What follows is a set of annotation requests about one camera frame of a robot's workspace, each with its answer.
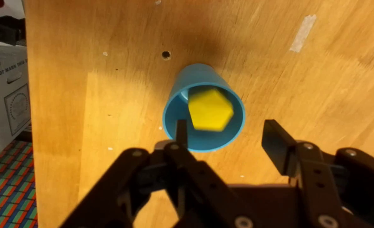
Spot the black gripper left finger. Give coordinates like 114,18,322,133
59,119,254,228

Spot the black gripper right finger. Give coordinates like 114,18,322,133
261,119,374,228

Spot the white cardboard box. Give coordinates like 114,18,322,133
0,41,31,156

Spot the blue cup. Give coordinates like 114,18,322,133
161,62,247,154

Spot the white tape strip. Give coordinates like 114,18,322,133
287,14,318,55

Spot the yellow pentagon block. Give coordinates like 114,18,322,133
187,88,235,133

